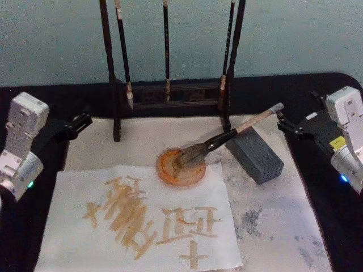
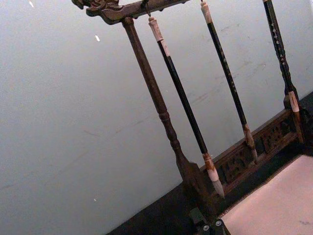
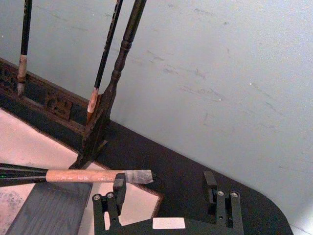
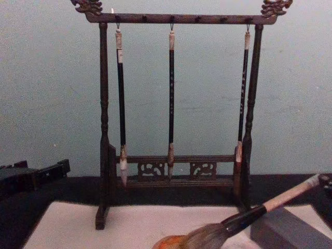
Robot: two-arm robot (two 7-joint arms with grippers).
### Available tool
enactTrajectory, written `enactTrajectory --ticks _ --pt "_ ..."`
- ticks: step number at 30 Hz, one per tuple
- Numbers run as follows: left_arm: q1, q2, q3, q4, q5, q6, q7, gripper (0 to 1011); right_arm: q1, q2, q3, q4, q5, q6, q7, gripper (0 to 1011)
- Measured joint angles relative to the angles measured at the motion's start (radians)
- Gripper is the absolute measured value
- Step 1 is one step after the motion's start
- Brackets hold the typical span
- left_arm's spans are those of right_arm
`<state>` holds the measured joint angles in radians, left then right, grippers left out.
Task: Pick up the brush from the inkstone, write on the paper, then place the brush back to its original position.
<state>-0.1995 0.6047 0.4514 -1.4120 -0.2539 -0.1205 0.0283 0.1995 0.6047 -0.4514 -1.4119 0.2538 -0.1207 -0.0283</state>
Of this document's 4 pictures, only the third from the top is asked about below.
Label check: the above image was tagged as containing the white felt mat, dark border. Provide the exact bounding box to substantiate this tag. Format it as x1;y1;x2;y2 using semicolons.
0;107;165;235

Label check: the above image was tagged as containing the dark carved wooden brush rack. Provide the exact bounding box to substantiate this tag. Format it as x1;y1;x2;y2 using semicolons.
0;0;148;170

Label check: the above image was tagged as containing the dark grey wooden block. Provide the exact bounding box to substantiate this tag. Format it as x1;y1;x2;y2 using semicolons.
4;181;94;235

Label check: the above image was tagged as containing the hanging brush with orange tip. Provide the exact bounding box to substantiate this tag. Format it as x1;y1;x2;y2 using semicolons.
86;0;124;123

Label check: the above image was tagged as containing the brown-handled brush with grey tip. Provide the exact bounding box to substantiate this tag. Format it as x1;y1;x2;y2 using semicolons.
0;163;158;188

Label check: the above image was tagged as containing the black table cloth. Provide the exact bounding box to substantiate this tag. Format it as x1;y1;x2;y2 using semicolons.
0;96;295;235

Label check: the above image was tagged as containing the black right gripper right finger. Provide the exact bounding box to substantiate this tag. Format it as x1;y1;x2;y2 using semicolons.
203;170;244;230

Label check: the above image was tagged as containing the hanging brush with grey bristles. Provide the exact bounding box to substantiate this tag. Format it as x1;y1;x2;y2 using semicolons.
16;0;33;97

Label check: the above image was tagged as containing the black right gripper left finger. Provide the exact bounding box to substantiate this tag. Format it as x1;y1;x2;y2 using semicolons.
92;172;127;232

